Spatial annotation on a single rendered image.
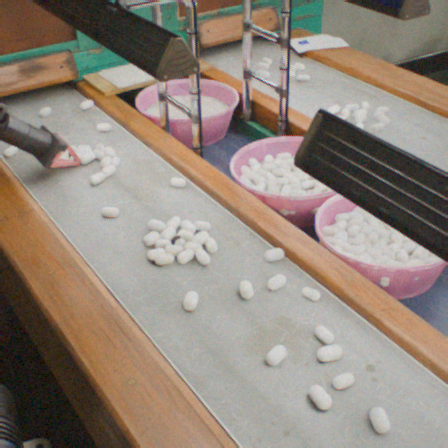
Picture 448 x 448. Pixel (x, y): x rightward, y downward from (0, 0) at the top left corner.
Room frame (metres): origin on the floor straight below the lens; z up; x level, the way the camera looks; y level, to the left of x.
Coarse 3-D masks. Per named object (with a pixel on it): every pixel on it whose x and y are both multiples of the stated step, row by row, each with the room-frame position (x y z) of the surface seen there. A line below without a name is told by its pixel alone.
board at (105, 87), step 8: (200, 64) 1.85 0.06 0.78; (88, 80) 1.75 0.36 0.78; (96, 80) 1.75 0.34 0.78; (104, 80) 1.75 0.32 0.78; (152, 80) 1.74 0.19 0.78; (96, 88) 1.71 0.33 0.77; (104, 88) 1.69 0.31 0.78; (112, 88) 1.69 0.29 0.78; (120, 88) 1.69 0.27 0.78; (128, 88) 1.70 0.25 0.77
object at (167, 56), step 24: (48, 0) 1.49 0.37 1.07; (72, 0) 1.41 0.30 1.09; (96, 0) 1.33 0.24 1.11; (72, 24) 1.37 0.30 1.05; (96, 24) 1.29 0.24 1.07; (120, 24) 1.22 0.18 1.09; (144, 24) 1.16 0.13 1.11; (120, 48) 1.18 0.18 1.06; (144, 48) 1.12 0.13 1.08; (168, 48) 1.07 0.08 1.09; (168, 72) 1.06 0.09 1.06; (192, 72) 1.09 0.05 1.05
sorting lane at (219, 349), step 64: (64, 128) 1.53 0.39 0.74; (64, 192) 1.22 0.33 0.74; (128, 192) 1.21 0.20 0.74; (192, 192) 1.20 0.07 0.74; (128, 256) 0.99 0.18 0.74; (256, 256) 0.98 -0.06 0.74; (192, 320) 0.81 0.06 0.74; (256, 320) 0.81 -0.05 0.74; (320, 320) 0.80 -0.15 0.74; (192, 384) 0.67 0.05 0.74; (256, 384) 0.67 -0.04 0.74; (320, 384) 0.67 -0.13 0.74; (384, 384) 0.66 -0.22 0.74
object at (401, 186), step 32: (320, 128) 0.76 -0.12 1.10; (352, 128) 0.72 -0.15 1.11; (320, 160) 0.72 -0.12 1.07; (352, 160) 0.69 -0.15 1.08; (384, 160) 0.67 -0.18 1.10; (416, 160) 0.64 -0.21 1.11; (352, 192) 0.67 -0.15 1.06; (384, 192) 0.64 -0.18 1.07; (416, 192) 0.61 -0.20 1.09; (416, 224) 0.59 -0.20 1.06
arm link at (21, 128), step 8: (8, 120) 1.24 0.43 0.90; (16, 120) 1.25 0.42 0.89; (0, 128) 1.23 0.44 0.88; (8, 128) 1.23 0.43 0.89; (16, 128) 1.24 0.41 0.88; (24, 128) 1.25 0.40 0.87; (0, 136) 1.22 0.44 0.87; (8, 136) 1.23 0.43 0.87; (16, 136) 1.23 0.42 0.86; (24, 136) 1.24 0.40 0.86; (16, 144) 1.24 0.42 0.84
